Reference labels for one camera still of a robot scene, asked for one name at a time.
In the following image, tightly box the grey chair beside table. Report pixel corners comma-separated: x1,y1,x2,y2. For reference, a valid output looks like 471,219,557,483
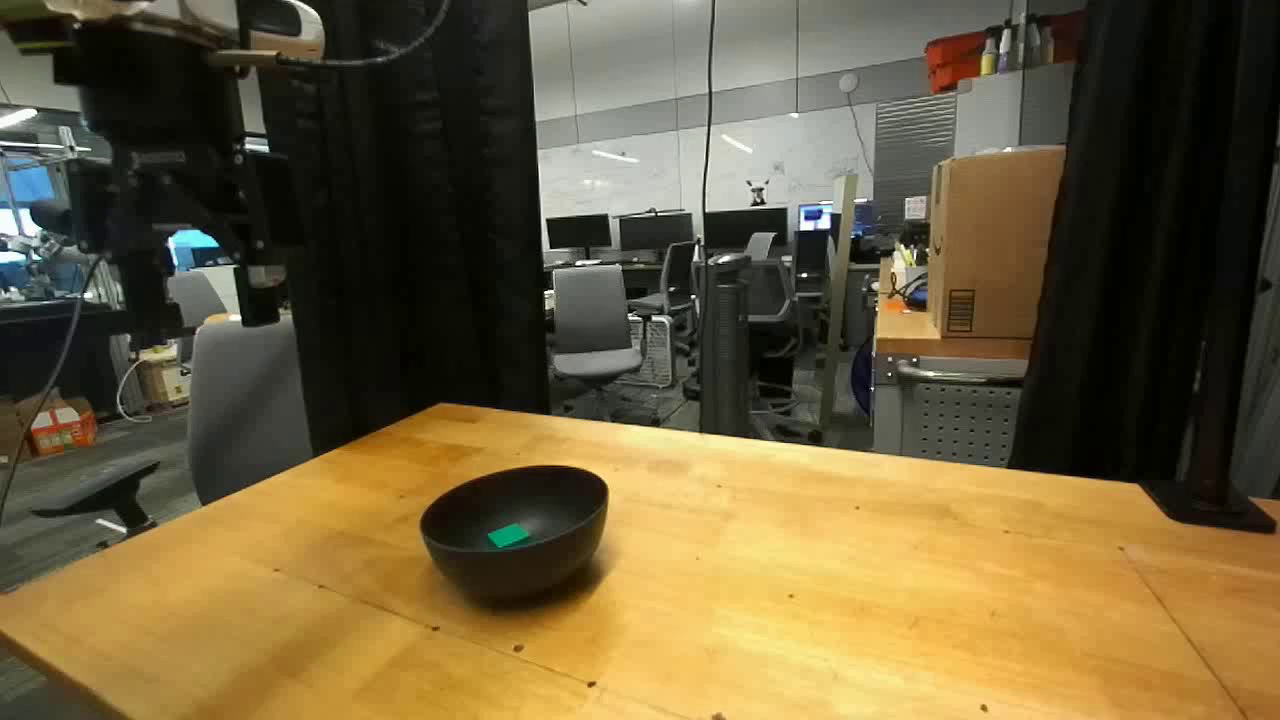
188,321,312,504

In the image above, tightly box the black clamp post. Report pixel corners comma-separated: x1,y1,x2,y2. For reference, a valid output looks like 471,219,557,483
1148,0,1280,538

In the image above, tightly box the grey office chair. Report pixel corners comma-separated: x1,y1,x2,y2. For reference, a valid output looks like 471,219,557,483
550,263,642,400

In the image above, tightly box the cardboard box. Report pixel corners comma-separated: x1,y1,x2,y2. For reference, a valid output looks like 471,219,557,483
928,146,1065,341

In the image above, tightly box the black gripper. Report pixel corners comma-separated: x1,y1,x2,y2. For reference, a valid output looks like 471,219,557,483
56,14,300,335

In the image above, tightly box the black curtain near robot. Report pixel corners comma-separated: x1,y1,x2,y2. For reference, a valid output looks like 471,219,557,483
263,0,546,453

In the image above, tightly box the grey tower column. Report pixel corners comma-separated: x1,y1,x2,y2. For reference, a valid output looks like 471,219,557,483
700,251,751,438

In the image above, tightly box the black bowl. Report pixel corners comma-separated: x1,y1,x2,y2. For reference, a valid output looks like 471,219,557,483
418,466,607,603

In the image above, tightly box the blue-green block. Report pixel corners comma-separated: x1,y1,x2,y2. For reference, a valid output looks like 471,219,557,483
486,526,532,552

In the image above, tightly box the metal drawer cabinet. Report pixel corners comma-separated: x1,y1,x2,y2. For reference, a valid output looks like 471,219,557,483
873,341,1028,466

